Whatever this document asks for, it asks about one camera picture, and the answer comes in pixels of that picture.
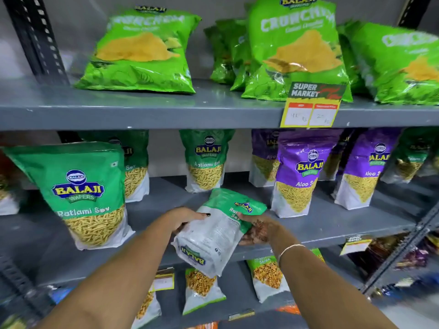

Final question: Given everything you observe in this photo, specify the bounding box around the person's right hand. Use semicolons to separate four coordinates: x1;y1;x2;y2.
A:
236;212;302;258

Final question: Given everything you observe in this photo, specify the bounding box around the person's left hand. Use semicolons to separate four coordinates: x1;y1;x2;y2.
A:
161;207;211;237

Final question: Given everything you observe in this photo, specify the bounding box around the green white noodle snack packet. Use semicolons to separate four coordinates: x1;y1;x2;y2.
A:
179;129;236;194
171;188;268;279
78;130;150;203
3;142;135;251

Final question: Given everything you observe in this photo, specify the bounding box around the person's right forearm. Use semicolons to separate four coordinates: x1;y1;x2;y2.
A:
277;244;399;329

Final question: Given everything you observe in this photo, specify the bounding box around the person's left forearm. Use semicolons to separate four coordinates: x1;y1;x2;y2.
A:
36;216;176;329

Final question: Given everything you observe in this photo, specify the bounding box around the purple white noodle snack packet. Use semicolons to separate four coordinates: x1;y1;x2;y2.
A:
319;130;354;182
249;129;280;188
332;128;402;211
270;130;344;219

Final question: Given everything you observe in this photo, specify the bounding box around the small yellow price tag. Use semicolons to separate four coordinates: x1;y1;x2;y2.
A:
339;235;373;257
154;267;175;292

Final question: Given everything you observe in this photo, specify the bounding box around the grey metal shelf board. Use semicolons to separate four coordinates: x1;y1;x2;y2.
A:
147;246;365;329
0;174;439;289
0;77;439;131

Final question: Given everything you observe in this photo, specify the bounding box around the small shelf edge label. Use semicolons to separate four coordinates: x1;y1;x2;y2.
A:
228;309;256;321

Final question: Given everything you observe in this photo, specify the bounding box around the large yellow price tag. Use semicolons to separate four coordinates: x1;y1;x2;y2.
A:
280;82;347;129

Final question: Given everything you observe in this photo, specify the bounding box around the pile of dark snack packets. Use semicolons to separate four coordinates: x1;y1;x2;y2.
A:
349;231;439;272

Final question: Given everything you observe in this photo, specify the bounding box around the grey slotted shelf upright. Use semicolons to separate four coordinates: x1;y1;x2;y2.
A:
359;201;439;296

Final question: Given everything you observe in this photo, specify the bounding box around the dark green snack packet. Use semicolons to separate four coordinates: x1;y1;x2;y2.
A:
417;138;439;178
380;128;435;185

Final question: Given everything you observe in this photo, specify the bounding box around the pile of blue snack packets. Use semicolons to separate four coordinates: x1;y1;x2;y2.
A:
371;272;439;299

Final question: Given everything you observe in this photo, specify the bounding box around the red white snack packet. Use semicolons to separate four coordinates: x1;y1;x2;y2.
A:
0;150;22;216

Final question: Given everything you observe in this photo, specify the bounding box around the black slotted shelf upright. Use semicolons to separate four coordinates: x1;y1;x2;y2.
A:
3;0;70;87
397;0;433;30

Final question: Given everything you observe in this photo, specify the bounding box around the silver bracelet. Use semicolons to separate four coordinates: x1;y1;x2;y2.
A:
277;244;306;268

